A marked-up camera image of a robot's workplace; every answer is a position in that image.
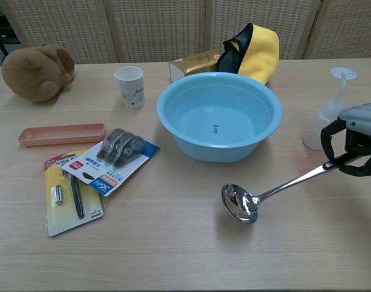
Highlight gold tissue pack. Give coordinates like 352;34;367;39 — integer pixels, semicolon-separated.
168;49;223;83

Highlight light blue plastic basin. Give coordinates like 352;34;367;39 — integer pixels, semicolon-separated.
156;72;283;164

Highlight yellow razor blister pack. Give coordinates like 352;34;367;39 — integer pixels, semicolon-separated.
44;148;105;238

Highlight yellow and black cloth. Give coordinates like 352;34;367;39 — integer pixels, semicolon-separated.
216;23;280;86

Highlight correction tape blister pack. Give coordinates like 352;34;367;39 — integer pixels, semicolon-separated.
61;128;161;198

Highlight pink plastic tray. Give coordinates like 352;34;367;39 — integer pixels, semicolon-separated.
18;123;107;147

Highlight white paper cup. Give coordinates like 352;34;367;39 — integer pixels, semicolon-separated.
113;66;145;110

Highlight white round sticker disc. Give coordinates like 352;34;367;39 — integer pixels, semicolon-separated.
330;67;358;81

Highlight woven folding screen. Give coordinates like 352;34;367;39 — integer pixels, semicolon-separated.
0;0;371;64

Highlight brown plush bear toy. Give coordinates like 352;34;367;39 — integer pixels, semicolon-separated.
1;44;75;103

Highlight stainless steel ladle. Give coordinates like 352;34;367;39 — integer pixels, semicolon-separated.
221;153;364;224

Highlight translucent squeeze bottle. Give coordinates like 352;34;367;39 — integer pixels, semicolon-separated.
302;72;348;151

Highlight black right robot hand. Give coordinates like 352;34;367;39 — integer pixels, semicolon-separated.
320;102;371;178

